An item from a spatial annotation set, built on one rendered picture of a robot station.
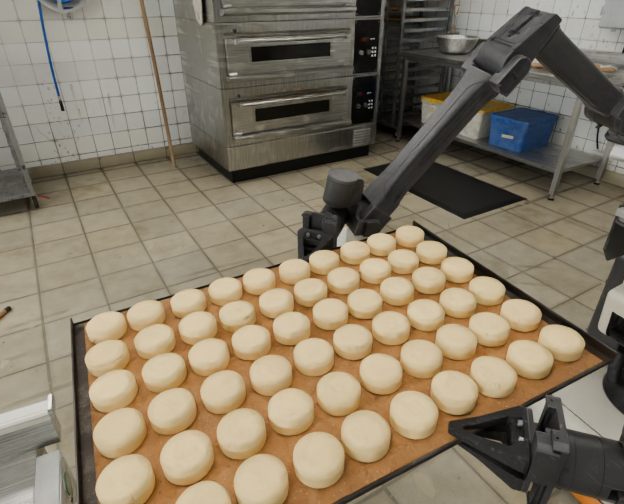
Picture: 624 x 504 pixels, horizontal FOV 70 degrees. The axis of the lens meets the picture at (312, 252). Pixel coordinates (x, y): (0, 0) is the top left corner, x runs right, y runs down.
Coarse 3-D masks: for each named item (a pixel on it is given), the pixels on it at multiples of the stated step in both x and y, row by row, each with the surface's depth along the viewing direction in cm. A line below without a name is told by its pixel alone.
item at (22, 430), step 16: (48, 400) 62; (0, 416) 61; (16, 416) 61; (32, 416) 61; (48, 416) 61; (0, 432) 59; (16, 432) 60; (32, 432) 61; (48, 432) 62; (0, 448) 60; (16, 448) 61; (32, 448) 62
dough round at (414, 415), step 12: (396, 396) 48; (408, 396) 48; (420, 396) 48; (396, 408) 47; (408, 408) 47; (420, 408) 47; (432, 408) 47; (396, 420) 46; (408, 420) 46; (420, 420) 46; (432, 420) 46; (408, 432) 45; (420, 432) 45; (432, 432) 46
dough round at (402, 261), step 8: (392, 256) 72; (400, 256) 72; (408, 256) 72; (416, 256) 72; (392, 264) 71; (400, 264) 71; (408, 264) 70; (416, 264) 71; (400, 272) 71; (408, 272) 71
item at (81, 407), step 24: (360, 240) 81; (432, 240) 80; (480, 264) 71; (120, 312) 66; (552, 312) 61; (72, 336) 60; (72, 360) 56; (72, 384) 52; (432, 456) 44; (384, 480) 42
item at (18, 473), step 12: (24, 456) 62; (36, 456) 62; (0, 468) 60; (12, 468) 60; (24, 468) 60; (0, 480) 59; (12, 480) 59; (24, 480) 59; (0, 492) 58; (12, 492) 58; (24, 492) 58
